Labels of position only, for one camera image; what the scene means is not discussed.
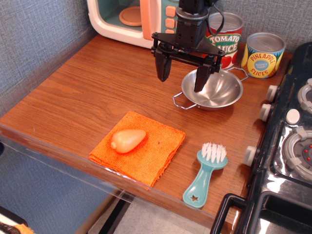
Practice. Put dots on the yellow plastic toy vegetable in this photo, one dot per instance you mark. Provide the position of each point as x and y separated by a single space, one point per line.
126 140

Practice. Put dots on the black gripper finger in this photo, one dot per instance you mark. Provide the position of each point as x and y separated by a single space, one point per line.
163 65
202 74

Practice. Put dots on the tomato sauce can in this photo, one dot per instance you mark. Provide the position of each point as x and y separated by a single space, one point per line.
225 33

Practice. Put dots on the teal dish brush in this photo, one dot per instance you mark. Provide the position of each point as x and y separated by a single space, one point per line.
211 157

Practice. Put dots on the white stove knob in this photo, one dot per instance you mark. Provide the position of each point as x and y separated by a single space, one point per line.
271 92
264 112
249 155

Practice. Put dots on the black toy stove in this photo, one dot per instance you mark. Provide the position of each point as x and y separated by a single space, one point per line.
279 198

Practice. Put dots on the folded orange cloth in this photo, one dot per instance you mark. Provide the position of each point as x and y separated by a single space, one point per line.
148 160

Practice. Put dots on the white stove knob rear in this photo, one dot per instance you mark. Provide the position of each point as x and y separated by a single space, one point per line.
271 92

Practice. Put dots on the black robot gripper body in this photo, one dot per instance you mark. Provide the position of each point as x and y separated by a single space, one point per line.
188 44

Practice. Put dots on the orange microwave turntable plate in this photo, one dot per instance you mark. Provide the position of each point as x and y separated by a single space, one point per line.
131 16

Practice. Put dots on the small steel pot with handles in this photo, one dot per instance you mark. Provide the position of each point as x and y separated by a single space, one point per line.
222 90

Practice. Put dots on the white stove knob front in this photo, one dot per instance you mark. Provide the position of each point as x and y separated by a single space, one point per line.
249 155

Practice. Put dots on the pineapple slices can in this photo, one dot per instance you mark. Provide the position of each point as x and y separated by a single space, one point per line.
262 54

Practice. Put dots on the white stove knob middle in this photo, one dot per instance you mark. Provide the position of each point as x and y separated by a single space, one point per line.
264 112

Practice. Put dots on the toy microwave oven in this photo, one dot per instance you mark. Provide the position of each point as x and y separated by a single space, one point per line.
156 16

